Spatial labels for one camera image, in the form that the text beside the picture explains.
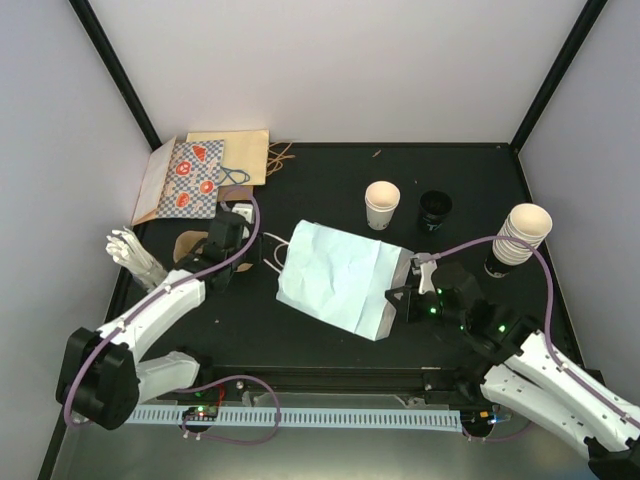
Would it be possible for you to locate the brown kraft paper bag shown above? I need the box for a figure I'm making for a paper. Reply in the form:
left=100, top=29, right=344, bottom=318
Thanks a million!
left=218, top=185, right=254, bottom=202

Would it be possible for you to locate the tall stack of paper cups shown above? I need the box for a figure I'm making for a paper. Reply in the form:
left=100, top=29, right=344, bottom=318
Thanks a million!
left=484, top=203, right=553, bottom=278

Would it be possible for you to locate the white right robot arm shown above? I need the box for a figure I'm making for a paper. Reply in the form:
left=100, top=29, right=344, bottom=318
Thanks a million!
left=385, top=262, right=639, bottom=479

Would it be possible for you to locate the light blue paper bag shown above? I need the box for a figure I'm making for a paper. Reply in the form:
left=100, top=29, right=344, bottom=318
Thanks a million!
left=265, top=220, right=413, bottom=341

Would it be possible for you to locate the light blue slotted cable duct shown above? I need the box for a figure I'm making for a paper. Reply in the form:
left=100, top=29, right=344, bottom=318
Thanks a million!
left=126, top=405, right=462, bottom=433

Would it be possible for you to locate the small electronics board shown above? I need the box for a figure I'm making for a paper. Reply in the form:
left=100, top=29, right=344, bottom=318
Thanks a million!
left=182, top=405, right=219, bottom=422

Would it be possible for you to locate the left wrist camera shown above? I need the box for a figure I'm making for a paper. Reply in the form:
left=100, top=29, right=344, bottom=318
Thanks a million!
left=219, top=202, right=256, bottom=228

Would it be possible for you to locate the black paper cup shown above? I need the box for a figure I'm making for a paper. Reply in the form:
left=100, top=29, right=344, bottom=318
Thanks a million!
left=417, top=190, right=453, bottom=233

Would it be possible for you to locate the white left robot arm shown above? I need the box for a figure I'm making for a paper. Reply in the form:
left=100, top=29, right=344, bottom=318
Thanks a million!
left=56, top=212, right=260, bottom=430

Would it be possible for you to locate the blue checkered paper bag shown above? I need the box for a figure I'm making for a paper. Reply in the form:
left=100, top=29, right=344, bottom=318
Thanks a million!
left=156, top=140, right=251, bottom=220

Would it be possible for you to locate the white orange-edged paper bag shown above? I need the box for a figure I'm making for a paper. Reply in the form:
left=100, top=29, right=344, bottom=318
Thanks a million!
left=131, top=136, right=177, bottom=226

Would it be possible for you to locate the tan kraft paper bag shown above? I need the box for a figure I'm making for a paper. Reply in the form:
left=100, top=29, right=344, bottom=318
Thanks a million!
left=186, top=130, right=295, bottom=186

